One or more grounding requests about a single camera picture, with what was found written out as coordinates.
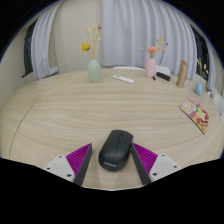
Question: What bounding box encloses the green vase with yellow flowers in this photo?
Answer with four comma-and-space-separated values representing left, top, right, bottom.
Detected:
79, 25, 103, 84

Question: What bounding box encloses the wide white curtain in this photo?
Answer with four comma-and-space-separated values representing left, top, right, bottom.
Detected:
99, 0, 198, 80

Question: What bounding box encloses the blue vase with dried flowers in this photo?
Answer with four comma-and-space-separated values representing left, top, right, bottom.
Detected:
194, 58, 209, 97

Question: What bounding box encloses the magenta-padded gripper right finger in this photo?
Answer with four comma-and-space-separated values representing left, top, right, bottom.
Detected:
130, 142, 183, 186

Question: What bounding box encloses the narrow white curtain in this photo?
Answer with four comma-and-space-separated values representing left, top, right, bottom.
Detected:
206, 43, 218, 91
30, 1, 64, 80

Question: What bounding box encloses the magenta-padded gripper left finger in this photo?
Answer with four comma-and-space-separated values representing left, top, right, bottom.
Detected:
43, 143, 93, 187

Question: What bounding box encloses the tan metal drink bottle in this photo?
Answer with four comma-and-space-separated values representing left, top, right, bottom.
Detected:
176, 59, 189, 89

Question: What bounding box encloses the white remote control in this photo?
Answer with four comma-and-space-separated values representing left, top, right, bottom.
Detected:
112, 74, 135, 84

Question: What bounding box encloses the dark window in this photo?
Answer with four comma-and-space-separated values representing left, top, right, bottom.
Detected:
189, 24, 210, 81
21, 19, 38, 78

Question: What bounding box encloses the white chair with blue edge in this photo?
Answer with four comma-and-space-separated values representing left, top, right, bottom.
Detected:
212, 93, 224, 116

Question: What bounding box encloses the pink vase with orange flowers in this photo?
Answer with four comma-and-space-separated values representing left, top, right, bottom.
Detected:
139, 35, 169, 79

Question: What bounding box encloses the black computer mouse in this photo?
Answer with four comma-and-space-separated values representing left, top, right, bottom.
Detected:
98, 129, 134, 172

